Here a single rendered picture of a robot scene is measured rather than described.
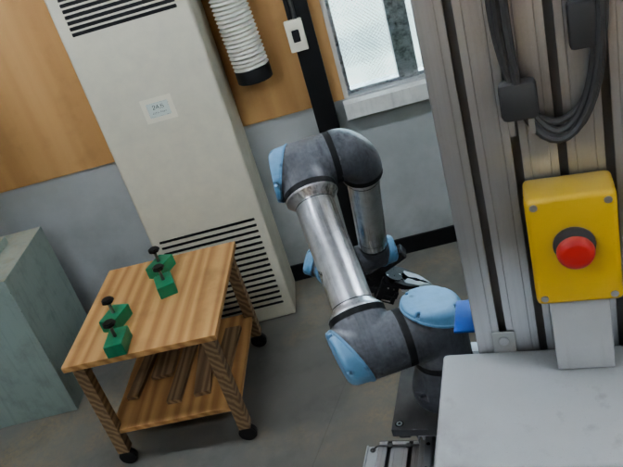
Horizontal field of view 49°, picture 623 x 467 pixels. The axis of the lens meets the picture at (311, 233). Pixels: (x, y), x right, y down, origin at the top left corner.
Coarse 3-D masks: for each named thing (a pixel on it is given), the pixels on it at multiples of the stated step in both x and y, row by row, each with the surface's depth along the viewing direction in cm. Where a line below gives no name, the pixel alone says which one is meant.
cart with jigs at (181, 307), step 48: (144, 288) 276; (192, 288) 265; (240, 288) 295; (96, 336) 253; (144, 336) 245; (192, 336) 236; (240, 336) 291; (96, 384) 251; (144, 384) 278; (192, 384) 271; (240, 384) 263; (240, 432) 259
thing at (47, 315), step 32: (0, 256) 298; (32, 256) 302; (0, 288) 276; (32, 288) 295; (64, 288) 324; (0, 320) 283; (32, 320) 289; (64, 320) 316; (0, 352) 291; (32, 352) 291; (64, 352) 308; (0, 384) 299; (32, 384) 299; (64, 384) 301; (0, 416) 307; (32, 416) 308
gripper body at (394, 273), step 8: (368, 272) 190; (392, 272) 190; (400, 272) 192; (368, 280) 191; (376, 280) 190; (384, 280) 188; (376, 288) 191; (384, 288) 189; (392, 288) 190; (376, 296) 191; (384, 296) 190; (392, 296) 191; (392, 304) 192
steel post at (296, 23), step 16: (288, 0) 278; (304, 0) 280; (288, 16) 283; (304, 16) 283; (288, 32) 284; (304, 32) 284; (304, 48) 287; (304, 64) 293; (320, 64) 293; (320, 80) 296; (320, 96) 300; (320, 112) 303; (336, 112) 303; (320, 128) 306; (336, 128) 307; (352, 224) 330; (352, 240) 334
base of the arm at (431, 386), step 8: (472, 352) 136; (416, 368) 137; (424, 368) 134; (416, 376) 138; (424, 376) 135; (432, 376) 134; (440, 376) 133; (416, 384) 138; (424, 384) 137; (432, 384) 134; (440, 384) 133; (416, 392) 139; (424, 392) 138; (432, 392) 135; (416, 400) 140; (424, 400) 137; (432, 400) 135; (424, 408) 138; (432, 408) 136
